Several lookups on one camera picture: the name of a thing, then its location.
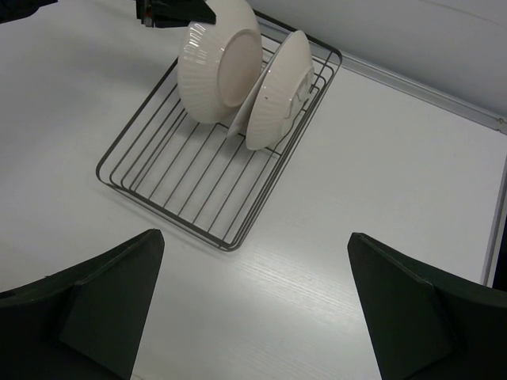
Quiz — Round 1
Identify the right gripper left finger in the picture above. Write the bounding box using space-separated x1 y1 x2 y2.
1 229 165 379

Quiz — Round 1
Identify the orange sunburst plate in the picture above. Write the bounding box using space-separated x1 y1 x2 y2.
227 38 288 138

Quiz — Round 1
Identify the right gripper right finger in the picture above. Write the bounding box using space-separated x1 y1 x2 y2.
347 233 506 379

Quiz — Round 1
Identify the flower pattern plate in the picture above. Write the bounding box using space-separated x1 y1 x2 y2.
177 1 263 124
246 30 314 150

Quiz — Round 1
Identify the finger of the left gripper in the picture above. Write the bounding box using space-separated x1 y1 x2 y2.
135 0 216 29

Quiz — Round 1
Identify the grey wire dish rack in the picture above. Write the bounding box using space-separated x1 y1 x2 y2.
94 9 343 253

